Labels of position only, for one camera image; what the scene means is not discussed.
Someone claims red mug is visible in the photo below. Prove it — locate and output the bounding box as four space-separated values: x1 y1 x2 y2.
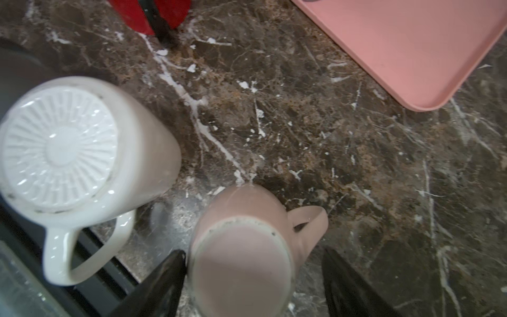
108 0 192 41

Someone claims pink mug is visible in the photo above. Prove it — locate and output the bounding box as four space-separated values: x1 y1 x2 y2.
187 184 329 316

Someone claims pink plastic tray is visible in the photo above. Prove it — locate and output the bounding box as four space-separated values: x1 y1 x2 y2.
297 0 506 112

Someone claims grey mug front row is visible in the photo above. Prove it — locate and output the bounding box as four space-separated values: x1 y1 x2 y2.
0 37 58 120

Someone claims large white ribbed mug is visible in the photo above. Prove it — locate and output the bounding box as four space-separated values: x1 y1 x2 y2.
1 76 182 286

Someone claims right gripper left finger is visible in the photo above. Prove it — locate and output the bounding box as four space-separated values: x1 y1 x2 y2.
110 250 187 317

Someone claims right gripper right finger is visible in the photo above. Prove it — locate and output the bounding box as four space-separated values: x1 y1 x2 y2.
322 247 401 316

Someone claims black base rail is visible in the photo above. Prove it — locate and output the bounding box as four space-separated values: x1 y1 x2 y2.
1 202 138 316

